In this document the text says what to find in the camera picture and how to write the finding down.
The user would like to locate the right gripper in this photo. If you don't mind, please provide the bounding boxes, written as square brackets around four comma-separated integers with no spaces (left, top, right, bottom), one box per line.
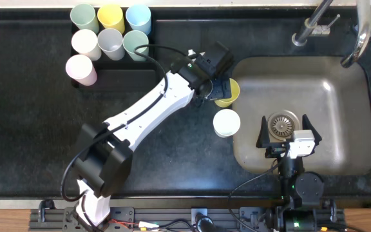
[255,113,323,159]

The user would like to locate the white cup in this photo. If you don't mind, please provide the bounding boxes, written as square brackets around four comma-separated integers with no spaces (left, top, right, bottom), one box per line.
[213,108,242,139]
[71,28,102,62]

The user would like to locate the yellow cup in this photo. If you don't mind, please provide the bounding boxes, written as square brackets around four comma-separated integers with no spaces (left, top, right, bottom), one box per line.
[97,3,126,35]
[214,78,241,108]

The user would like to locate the pink cup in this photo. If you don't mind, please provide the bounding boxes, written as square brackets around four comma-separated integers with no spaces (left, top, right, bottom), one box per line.
[65,53,99,87]

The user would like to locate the steel sink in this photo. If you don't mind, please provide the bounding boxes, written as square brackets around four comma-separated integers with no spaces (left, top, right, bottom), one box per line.
[231,56,371,177]

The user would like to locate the steel tap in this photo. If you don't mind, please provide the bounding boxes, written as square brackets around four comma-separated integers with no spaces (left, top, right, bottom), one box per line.
[290,0,371,69]

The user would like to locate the black tray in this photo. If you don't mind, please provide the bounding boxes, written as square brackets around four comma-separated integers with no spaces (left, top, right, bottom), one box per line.
[70,19,158,93]

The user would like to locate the green cup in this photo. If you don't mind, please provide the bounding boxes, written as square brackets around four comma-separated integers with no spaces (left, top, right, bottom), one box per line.
[122,30,150,62]
[70,3,100,34]

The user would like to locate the blue cup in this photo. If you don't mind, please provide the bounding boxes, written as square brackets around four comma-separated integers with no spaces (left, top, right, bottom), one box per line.
[125,3,152,35]

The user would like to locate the grey cup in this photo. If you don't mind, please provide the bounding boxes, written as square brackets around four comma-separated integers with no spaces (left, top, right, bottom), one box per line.
[97,28,126,61]

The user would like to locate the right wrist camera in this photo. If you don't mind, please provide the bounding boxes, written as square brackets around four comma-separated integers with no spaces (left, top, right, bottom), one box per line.
[288,130,316,159]

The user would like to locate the mounting rail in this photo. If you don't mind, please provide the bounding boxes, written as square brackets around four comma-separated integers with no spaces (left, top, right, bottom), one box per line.
[27,199,347,232]

